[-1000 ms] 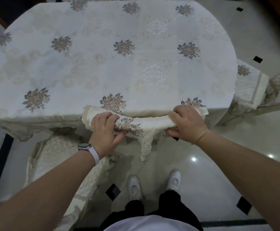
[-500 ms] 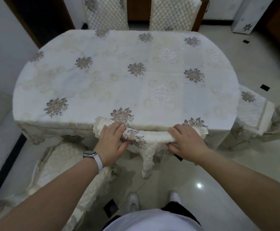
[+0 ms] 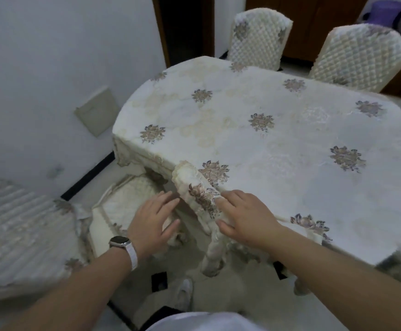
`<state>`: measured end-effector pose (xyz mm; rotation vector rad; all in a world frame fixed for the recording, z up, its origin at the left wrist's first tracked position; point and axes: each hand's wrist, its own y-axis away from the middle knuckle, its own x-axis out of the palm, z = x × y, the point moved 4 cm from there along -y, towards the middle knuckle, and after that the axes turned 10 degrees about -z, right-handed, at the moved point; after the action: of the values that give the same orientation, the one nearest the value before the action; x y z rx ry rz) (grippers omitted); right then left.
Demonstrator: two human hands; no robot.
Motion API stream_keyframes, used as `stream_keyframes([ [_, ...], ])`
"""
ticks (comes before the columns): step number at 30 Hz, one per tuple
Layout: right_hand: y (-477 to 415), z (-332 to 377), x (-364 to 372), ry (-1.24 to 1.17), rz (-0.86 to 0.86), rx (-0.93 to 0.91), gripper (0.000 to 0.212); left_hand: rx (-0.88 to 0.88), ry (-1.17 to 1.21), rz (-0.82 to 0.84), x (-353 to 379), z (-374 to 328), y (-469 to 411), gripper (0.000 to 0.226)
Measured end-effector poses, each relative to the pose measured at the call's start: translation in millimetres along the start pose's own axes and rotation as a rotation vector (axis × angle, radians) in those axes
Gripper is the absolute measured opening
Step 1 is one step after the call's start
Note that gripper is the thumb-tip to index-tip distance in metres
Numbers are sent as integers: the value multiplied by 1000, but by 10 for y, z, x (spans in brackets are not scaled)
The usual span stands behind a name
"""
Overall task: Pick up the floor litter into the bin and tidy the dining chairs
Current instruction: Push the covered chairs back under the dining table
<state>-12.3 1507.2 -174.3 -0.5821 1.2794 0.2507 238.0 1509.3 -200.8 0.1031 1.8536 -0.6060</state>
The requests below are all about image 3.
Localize person's left forearm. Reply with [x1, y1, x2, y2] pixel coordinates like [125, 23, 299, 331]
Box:
[0, 250, 134, 331]

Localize person's left hand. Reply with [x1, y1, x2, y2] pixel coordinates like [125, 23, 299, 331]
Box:
[127, 190, 182, 261]

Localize smartwatch with white band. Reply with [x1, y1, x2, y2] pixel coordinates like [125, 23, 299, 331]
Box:
[109, 236, 139, 272]

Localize person's right forearm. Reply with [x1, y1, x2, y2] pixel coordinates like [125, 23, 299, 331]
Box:
[266, 227, 401, 331]

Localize brown wooden door frame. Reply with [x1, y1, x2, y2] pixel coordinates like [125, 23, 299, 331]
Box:
[151, 0, 216, 68]

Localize black trousers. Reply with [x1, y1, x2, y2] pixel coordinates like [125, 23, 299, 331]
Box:
[148, 306, 187, 330]

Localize white shirt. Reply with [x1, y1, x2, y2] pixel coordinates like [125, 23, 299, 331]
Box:
[145, 312, 267, 331]

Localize purple plastic basket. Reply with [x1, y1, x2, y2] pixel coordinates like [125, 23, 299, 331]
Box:
[362, 0, 401, 28]

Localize person's right hand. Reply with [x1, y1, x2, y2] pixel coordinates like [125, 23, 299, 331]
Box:
[214, 189, 285, 252]

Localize beige wall panel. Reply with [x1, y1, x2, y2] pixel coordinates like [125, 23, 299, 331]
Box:
[74, 86, 121, 137]

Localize cream quilted cover chair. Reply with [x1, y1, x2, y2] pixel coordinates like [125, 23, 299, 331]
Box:
[227, 7, 294, 71]
[0, 172, 189, 306]
[307, 23, 401, 93]
[171, 160, 232, 278]

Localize table with cream floral tablecloth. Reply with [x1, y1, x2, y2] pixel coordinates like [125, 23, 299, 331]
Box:
[112, 55, 401, 273]

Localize white left sneaker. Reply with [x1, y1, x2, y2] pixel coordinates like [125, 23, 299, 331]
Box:
[178, 277, 194, 311]

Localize tall brown wooden cabinet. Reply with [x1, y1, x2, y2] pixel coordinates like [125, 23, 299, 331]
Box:
[245, 0, 370, 63]

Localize black baseboard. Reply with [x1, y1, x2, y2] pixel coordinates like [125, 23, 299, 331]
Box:
[61, 151, 136, 331]

